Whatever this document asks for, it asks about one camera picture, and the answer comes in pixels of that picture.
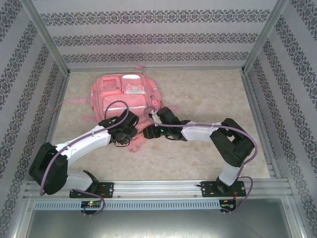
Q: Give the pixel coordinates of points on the pink student backpack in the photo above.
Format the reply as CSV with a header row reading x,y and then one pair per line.
x,y
119,99

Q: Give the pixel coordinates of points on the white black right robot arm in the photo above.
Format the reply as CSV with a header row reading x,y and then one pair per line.
x,y
198,131

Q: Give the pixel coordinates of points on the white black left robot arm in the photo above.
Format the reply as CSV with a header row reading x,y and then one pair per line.
x,y
86,141

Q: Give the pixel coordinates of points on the grey metal sheet panel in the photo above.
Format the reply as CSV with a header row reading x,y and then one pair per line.
x,y
158,225

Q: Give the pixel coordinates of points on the thin aluminium frame rail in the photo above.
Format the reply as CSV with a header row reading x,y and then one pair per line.
x,y
111,69

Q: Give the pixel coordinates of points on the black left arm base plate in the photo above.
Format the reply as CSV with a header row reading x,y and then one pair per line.
x,y
106,189

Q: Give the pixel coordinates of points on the wide aluminium mounting rail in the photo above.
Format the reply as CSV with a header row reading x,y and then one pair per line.
x,y
158,188

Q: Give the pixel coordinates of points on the aluminium side rail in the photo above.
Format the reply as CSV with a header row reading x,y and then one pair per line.
x,y
256,109
53,126

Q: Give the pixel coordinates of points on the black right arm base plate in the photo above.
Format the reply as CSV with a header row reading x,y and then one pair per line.
x,y
208,189

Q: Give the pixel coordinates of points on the aluminium frame post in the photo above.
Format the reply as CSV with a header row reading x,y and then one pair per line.
x,y
47,37
264,37

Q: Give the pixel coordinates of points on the aluminium frame leg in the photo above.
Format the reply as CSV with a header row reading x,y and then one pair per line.
x,y
296,218
21,220

